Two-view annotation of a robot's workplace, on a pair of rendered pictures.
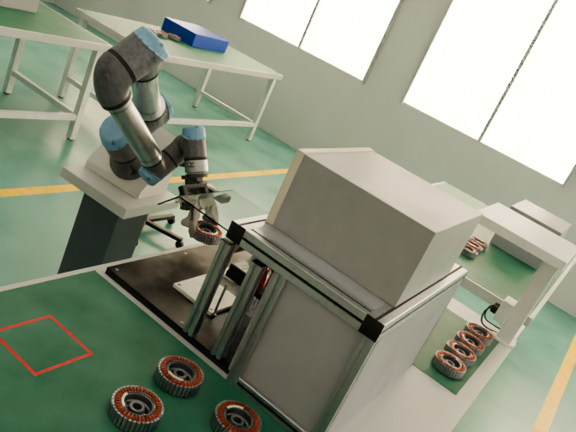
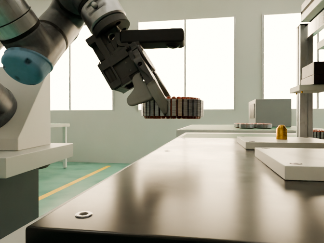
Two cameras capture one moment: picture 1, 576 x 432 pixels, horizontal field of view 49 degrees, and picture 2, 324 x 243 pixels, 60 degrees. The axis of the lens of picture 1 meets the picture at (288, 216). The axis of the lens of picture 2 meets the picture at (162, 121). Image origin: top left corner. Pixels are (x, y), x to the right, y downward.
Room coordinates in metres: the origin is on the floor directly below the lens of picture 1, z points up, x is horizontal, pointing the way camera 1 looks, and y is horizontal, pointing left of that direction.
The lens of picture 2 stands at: (1.42, 0.37, 0.82)
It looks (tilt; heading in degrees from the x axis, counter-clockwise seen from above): 0 degrees down; 345
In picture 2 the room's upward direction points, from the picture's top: straight up
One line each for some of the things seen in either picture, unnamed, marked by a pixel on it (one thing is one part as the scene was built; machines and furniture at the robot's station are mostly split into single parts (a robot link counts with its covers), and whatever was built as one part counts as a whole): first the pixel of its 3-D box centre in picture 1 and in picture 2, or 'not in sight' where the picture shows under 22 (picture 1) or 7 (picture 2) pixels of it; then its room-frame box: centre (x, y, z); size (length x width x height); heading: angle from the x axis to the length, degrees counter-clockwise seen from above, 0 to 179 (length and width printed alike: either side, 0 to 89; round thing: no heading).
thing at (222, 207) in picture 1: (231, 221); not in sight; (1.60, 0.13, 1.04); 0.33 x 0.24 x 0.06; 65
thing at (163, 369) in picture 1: (179, 375); not in sight; (1.25, 0.07, 0.77); 0.11 x 0.11 x 0.04
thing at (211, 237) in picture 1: (206, 232); (172, 108); (1.91, 0.22, 0.84); 0.11 x 0.11 x 0.04
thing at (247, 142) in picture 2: not in sight; (281, 142); (1.87, 0.02, 0.78); 0.15 x 0.15 x 0.01; 65
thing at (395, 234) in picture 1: (380, 216); not in sight; (1.62, -0.22, 1.22); 0.44 x 0.39 x 0.20; 155
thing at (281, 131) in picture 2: not in sight; (281, 132); (1.87, 0.02, 0.80); 0.02 x 0.02 x 0.03
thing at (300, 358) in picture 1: (297, 360); not in sight; (1.30, -0.16, 0.91); 0.28 x 0.03 x 0.32; 65
